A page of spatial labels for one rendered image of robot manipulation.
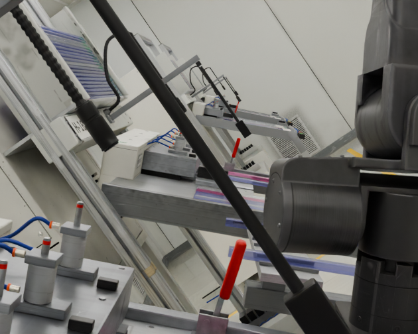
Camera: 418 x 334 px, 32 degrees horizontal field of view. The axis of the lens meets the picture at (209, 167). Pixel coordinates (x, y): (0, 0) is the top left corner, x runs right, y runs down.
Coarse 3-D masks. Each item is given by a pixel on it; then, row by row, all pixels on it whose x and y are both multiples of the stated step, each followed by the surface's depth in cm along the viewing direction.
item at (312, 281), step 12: (312, 288) 41; (288, 300) 41; (300, 300) 41; (312, 300) 41; (324, 300) 41; (300, 312) 41; (312, 312) 41; (324, 312) 41; (336, 312) 41; (300, 324) 41; (312, 324) 41; (324, 324) 41; (336, 324) 41
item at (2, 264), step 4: (0, 260) 44; (4, 260) 44; (0, 264) 44; (4, 264) 44; (0, 268) 44; (4, 268) 44; (0, 272) 44; (4, 272) 45; (0, 276) 44; (4, 276) 45; (0, 280) 44; (4, 280) 45; (0, 284) 45; (4, 284) 45; (0, 288) 45; (0, 292) 45
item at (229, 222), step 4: (228, 220) 107; (232, 220) 107; (236, 220) 107; (240, 220) 108; (228, 224) 107; (232, 224) 107; (236, 224) 107; (240, 224) 107; (244, 224) 107; (240, 228) 108; (244, 228) 107
